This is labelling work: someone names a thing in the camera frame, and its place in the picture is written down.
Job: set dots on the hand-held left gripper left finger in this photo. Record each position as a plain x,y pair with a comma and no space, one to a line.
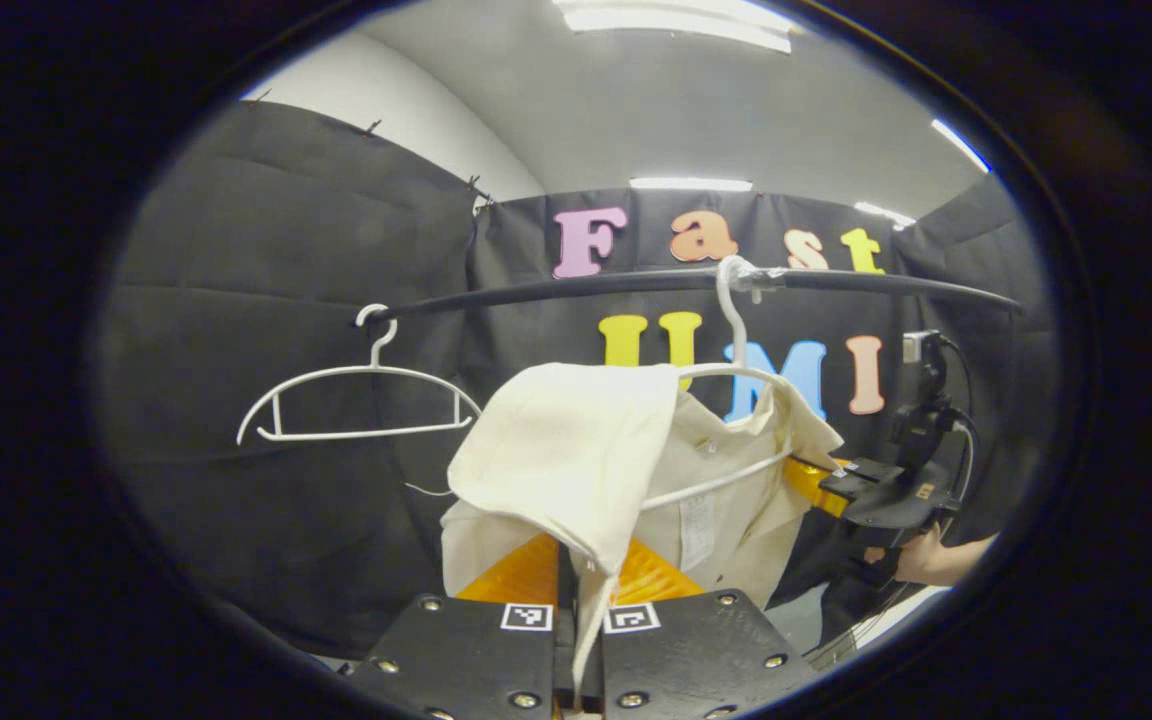
476,650

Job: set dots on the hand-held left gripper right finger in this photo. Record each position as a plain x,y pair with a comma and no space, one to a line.
696,650

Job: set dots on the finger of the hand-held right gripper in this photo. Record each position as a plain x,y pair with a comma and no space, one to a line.
816,482

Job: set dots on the cream button shirt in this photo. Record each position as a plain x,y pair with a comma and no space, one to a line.
566,450

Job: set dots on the white hanger with taped hook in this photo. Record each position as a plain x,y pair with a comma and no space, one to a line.
731,320

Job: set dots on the white plastic hanger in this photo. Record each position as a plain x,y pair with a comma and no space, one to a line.
356,372

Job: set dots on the black backdrop cloth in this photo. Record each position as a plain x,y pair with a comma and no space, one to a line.
266,380

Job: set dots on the large ceiling light panel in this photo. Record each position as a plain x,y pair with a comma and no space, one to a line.
676,22

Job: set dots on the black clothes rail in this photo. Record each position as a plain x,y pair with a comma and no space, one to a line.
586,288

